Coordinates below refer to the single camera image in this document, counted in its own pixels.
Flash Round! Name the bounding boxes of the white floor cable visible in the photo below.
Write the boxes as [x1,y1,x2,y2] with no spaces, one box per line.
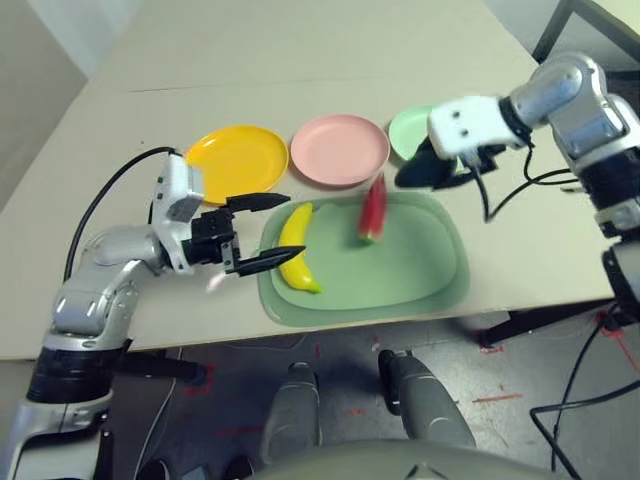
[133,347,184,472]

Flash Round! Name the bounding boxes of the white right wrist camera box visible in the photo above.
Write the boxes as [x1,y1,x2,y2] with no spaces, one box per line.
[427,95,532,162]

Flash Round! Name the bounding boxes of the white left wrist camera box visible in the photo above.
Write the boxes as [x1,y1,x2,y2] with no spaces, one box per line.
[149,153,207,276]

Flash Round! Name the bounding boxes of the yellow plastic plate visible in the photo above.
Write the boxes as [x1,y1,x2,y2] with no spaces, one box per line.
[183,124,290,207]

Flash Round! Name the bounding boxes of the mint green plastic plate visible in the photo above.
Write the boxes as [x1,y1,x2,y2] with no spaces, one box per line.
[388,104,437,164]

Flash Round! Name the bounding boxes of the grey robot torso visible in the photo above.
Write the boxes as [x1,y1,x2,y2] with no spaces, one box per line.
[249,438,571,480]

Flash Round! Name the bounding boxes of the green cutting board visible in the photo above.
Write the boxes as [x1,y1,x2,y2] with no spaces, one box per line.
[257,192,471,329]

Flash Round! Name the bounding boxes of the black-framed side table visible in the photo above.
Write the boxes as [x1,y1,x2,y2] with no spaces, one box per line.
[531,0,640,77]

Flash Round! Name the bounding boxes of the grey right robot leg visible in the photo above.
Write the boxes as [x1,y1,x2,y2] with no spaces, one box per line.
[377,348,477,449]

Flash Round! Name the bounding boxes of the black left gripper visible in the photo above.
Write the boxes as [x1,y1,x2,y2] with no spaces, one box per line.
[182,192,307,278]

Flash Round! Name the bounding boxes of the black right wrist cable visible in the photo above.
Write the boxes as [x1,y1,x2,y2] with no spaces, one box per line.
[469,142,587,224]

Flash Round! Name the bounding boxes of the black table foot bar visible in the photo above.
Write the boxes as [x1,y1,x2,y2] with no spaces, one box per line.
[115,348,209,390]
[481,298,622,347]

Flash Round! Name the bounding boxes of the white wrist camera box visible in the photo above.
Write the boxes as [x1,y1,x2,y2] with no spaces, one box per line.
[427,95,532,162]
[149,153,207,276]

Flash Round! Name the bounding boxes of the black hanging arm cable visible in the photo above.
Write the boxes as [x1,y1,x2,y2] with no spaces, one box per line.
[529,299,627,474]

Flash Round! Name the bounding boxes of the yellow toy banana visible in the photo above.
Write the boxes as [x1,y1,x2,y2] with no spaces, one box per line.
[277,202,324,295]

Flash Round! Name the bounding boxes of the grey left robot leg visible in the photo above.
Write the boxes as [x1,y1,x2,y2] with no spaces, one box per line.
[259,361,322,467]

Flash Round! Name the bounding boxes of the thick black left wrist cable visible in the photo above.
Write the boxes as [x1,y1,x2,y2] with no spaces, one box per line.
[62,146,177,282]

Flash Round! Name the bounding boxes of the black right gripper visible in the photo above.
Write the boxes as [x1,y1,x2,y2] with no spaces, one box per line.
[433,145,501,191]

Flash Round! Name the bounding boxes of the red watermelon slice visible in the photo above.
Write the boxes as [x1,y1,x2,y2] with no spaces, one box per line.
[356,173,389,247]

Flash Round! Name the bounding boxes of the black rounded robot foot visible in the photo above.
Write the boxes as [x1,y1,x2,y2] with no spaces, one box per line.
[224,452,257,480]
[137,458,174,480]

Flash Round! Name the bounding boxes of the pink plastic plate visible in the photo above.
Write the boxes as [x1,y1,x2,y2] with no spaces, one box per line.
[290,114,390,190]

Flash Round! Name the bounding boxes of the grey robot leg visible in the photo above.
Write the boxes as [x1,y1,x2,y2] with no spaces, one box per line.
[377,348,477,449]
[259,361,322,467]

